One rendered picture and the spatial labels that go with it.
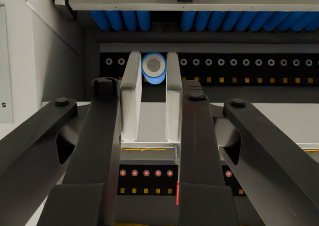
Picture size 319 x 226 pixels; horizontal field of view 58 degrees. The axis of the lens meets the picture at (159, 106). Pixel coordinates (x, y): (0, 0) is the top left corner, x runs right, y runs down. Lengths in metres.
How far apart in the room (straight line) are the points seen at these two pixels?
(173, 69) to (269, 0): 0.24
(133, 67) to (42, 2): 0.21
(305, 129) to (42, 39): 0.31
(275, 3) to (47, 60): 0.27
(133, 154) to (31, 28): 0.20
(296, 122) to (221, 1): 0.16
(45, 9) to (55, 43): 0.05
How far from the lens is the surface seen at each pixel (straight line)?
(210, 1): 0.36
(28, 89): 0.34
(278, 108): 0.34
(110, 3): 0.36
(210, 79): 0.48
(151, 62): 0.20
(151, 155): 0.39
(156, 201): 0.57
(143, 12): 0.39
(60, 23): 0.40
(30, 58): 0.33
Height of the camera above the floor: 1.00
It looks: 9 degrees up
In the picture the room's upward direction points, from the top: 180 degrees counter-clockwise
